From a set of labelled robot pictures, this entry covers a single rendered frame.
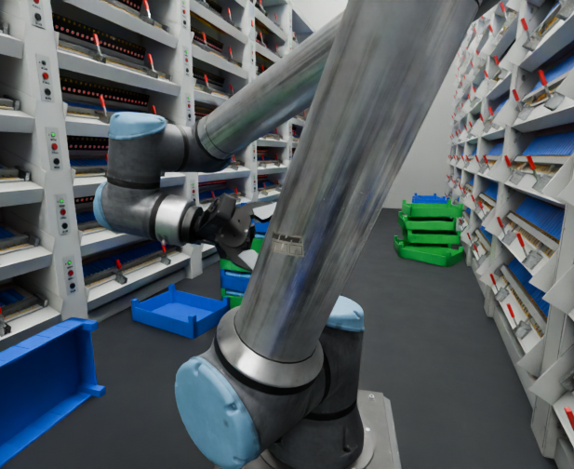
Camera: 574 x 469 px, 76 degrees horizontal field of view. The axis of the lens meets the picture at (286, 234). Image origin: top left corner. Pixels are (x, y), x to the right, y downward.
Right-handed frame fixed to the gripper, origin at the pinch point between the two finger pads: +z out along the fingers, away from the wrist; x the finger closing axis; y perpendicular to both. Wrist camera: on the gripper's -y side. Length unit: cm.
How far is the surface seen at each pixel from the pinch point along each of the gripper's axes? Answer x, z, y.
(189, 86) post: -93, -68, 67
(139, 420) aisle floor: 37, -27, 36
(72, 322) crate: 20, -50, 32
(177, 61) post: -96, -73, 58
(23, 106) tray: -31, -84, 21
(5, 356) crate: 30, -52, 19
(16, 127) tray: -24, -82, 21
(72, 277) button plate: 6, -69, 55
